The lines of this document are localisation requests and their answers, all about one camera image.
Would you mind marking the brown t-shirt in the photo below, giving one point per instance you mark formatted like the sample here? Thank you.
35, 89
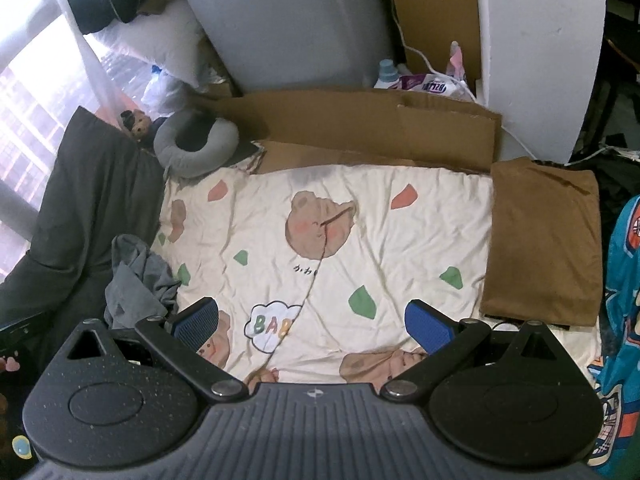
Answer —
545, 240

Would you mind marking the small teddy bear toy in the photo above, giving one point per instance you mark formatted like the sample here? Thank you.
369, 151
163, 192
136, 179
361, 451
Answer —
136, 122

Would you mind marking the dark green blanket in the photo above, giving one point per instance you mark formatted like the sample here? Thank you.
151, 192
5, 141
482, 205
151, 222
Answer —
75, 210

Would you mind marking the bottle with blue cap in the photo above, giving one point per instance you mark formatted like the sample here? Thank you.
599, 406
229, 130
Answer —
386, 72

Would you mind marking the clear plastic bag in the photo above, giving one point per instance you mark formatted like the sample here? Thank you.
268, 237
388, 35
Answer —
100, 75

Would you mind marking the grey plastic-wrapped mattress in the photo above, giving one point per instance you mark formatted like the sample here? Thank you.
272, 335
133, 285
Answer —
280, 25

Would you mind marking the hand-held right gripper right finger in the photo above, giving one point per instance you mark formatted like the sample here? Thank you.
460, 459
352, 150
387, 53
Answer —
430, 325

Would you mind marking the cardboard box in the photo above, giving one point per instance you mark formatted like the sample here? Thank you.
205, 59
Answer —
440, 10

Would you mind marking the teal printed cloth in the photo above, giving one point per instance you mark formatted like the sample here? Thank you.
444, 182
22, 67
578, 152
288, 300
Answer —
620, 335

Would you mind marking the dark grey flat pad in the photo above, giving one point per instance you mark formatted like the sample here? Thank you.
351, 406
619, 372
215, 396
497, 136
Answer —
242, 152

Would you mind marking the cream bear print blanket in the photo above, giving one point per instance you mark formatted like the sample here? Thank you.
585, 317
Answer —
325, 260

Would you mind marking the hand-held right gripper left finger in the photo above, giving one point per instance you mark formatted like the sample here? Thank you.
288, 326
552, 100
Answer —
200, 320

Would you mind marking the floral patterned cloth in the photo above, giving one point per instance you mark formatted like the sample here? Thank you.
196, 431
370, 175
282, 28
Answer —
252, 160

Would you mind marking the black furniture frame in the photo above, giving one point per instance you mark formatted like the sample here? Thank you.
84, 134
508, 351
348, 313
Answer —
615, 85

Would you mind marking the white pillow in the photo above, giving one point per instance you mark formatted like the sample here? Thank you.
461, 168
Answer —
155, 40

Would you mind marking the grey neck pillow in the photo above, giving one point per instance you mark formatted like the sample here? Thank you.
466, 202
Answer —
220, 140

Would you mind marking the black patterned cloth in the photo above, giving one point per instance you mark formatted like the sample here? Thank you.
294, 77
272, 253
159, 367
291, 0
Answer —
10, 410

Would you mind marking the pink plastic item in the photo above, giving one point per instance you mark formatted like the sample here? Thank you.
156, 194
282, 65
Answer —
456, 60

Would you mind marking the grey garment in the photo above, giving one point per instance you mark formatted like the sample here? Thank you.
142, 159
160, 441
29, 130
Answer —
135, 285

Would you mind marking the white blue plastic bag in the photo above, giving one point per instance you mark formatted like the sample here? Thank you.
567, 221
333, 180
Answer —
162, 90

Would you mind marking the black garment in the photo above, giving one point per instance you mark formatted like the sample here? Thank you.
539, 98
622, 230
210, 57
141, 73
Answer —
525, 321

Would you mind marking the purple white detergent bag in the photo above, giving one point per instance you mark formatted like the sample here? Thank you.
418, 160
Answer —
435, 84

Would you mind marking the large cardboard sheet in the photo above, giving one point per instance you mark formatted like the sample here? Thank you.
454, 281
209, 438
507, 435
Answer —
375, 125

